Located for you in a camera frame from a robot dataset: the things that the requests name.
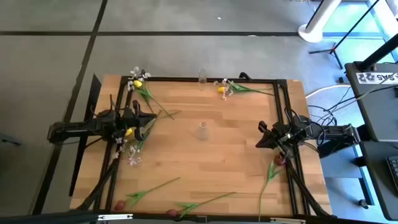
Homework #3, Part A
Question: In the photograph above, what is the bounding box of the wide clear cut-glass vase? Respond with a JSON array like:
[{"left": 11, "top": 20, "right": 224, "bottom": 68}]
[{"left": 195, "top": 121, "right": 210, "bottom": 141}]

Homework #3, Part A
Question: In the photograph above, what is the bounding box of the white printed label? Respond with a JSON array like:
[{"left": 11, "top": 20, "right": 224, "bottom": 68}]
[{"left": 356, "top": 72, "right": 398, "bottom": 85}]

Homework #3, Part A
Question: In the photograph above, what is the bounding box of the black equipment cart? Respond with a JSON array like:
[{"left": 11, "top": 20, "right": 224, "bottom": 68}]
[{"left": 344, "top": 61, "right": 398, "bottom": 142}]

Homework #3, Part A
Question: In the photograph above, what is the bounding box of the black floor cable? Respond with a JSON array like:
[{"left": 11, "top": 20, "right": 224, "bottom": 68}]
[{"left": 306, "top": 93, "right": 358, "bottom": 127}]

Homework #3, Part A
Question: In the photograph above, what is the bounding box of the black slanted pole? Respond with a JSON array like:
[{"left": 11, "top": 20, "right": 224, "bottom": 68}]
[{"left": 357, "top": 32, "right": 398, "bottom": 72}]

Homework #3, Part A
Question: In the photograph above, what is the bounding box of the black keyboard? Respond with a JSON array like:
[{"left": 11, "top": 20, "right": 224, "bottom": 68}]
[{"left": 386, "top": 155, "right": 398, "bottom": 194}]

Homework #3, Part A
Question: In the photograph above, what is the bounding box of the silver metal bracket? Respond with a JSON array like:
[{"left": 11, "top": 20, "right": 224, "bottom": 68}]
[
  {"left": 269, "top": 217, "right": 307, "bottom": 224},
  {"left": 98, "top": 213, "right": 134, "bottom": 221}
]

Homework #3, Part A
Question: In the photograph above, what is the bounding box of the slim clear glass vase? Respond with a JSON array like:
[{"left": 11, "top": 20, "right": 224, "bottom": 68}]
[{"left": 198, "top": 68, "right": 208, "bottom": 91}]

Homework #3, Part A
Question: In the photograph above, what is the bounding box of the black desk top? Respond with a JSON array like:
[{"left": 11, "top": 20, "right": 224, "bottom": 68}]
[{"left": 360, "top": 141, "right": 398, "bottom": 222}]

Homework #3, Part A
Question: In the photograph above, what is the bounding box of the black rail beam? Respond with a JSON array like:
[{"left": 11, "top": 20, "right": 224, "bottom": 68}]
[{"left": 0, "top": 210, "right": 398, "bottom": 224}]

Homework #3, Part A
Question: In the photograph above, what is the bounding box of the dark grey floor object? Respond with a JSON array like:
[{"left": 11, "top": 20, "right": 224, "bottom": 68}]
[{"left": 0, "top": 133, "right": 22, "bottom": 147}]

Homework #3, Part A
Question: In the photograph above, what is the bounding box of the black tripod stand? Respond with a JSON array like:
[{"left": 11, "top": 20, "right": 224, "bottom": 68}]
[{"left": 308, "top": 0, "right": 382, "bottom": 70}]

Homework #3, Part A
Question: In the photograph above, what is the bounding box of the black flat side panel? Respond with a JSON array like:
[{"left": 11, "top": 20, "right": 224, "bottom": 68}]
[{"left": 68, "top": 73, "right": 103, "bottom": 197}]

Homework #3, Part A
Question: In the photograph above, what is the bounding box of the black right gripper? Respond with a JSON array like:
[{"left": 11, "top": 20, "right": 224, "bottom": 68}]
[{"left": 255, "top": 121, "right": 298, "bottom": 150}]

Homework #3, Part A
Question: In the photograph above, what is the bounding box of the white floor cable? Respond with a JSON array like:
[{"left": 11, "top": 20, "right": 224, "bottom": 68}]
[{"left": 306, "top": 84, "right": 352, "bottom": 99}]

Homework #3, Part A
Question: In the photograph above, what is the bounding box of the floor stand with white base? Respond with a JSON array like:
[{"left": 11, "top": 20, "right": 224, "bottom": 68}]
[{"left": 297, "top": 0, "right": 343, "bottom": 44}]

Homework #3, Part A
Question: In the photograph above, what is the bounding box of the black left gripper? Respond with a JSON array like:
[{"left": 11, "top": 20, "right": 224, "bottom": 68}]
[{"left": 123, "top": 100, "right": 158, "bottom": 141}]

